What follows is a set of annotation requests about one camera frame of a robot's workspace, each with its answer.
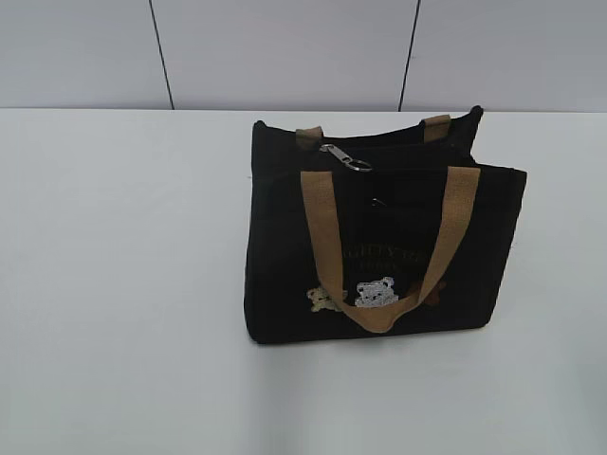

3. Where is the silver zipper pull with ring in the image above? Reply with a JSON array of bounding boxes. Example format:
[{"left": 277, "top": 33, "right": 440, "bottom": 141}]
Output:
[{"left": 320, "top": 143, "right": 373, "bottom": 173}]

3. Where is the black canvas tote bag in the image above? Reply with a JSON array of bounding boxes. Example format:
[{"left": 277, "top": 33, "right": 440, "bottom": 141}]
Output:
[{"left": 244, "top": 106, "right": 526, "bottom": 344}]

